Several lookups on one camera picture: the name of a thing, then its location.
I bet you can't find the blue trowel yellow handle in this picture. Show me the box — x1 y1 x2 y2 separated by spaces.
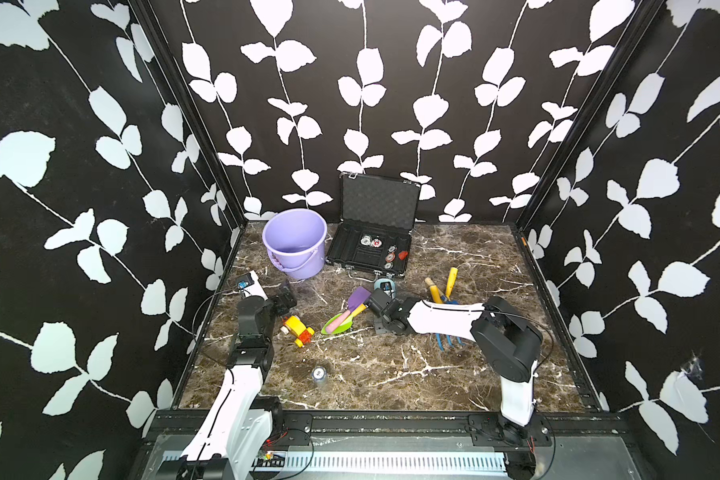
445 267 458 304

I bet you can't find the white ventilation strip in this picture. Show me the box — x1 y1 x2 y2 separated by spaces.
252 451 508 478

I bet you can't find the black poker chip case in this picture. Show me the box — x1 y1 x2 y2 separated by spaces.
325 173 421 279

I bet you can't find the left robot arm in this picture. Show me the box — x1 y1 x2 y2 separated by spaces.
155 280 297 479

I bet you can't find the black mounting rail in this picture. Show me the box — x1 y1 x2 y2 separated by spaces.
149 409 628 448

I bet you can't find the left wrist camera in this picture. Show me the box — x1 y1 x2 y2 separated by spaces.
233 270 268 300

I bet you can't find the purple shovel pink handle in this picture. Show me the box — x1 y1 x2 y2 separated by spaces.
326 285 373 332

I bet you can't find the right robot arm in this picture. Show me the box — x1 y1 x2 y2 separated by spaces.
364 289 543 427

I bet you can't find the yellow red toy car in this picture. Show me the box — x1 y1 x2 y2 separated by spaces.
281 315 315 348

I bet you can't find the yellow tool wooden tip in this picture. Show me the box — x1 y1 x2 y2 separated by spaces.
425 277 444 304

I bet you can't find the purple plastic bucket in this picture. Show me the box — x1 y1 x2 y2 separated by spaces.
262 208 327 280

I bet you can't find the blue rake yellow handle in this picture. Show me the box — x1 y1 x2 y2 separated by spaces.
435 291 464 351

